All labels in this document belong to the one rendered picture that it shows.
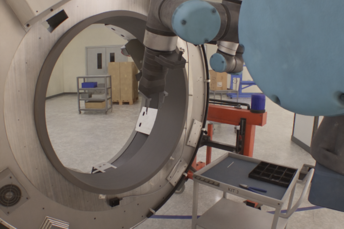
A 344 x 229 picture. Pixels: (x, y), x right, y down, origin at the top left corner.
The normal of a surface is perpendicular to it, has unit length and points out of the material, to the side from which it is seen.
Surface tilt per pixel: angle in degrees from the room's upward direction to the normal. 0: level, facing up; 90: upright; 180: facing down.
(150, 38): 102
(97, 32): 90
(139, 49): 90
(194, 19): 115
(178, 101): 85
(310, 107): 121
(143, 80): 79
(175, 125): 65
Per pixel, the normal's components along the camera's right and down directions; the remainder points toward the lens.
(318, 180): -0.76, 0.11
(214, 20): 0.34, 0.55
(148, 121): -0.61, -0.34
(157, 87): 0.65, 0.50
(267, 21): -0.88, 0.16
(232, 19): 0.46, 0.15
